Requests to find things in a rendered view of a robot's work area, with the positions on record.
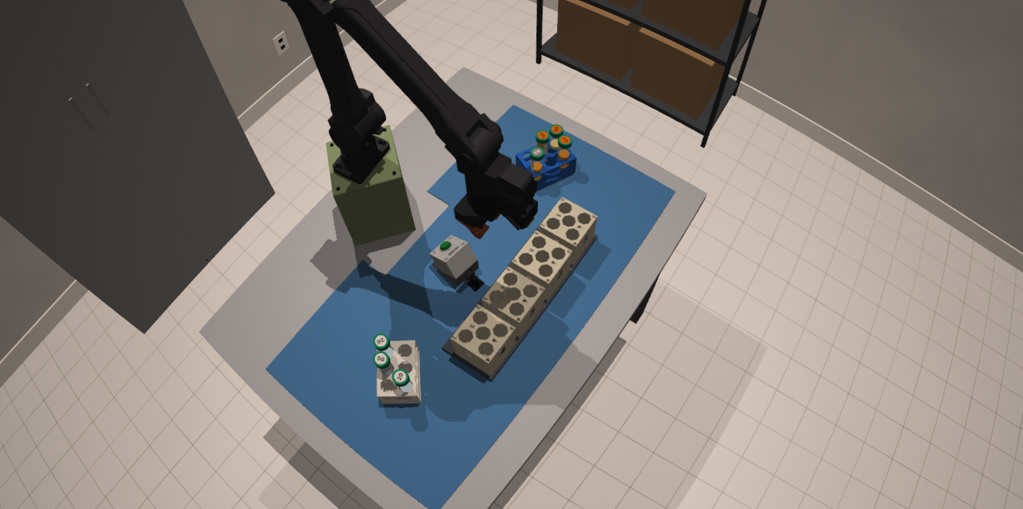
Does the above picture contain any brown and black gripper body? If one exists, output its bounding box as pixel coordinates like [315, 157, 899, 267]
[454, 186, 500, 229]

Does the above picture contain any blue bench mat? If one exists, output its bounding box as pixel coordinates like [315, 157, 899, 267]
[266, 130, 675, 509]

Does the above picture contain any beige block with holes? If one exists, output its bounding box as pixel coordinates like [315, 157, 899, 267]
[451, 305, 516, 376]
[539, 197, 597, 265]
[482, 266, 545, 338]
[512, 231, 572, 300]

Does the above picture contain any beige tube rack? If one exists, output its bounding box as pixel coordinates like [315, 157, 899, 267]
[376, 340, 421, 404]

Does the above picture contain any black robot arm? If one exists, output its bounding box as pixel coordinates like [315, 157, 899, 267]
[281, 0, 538, 230]

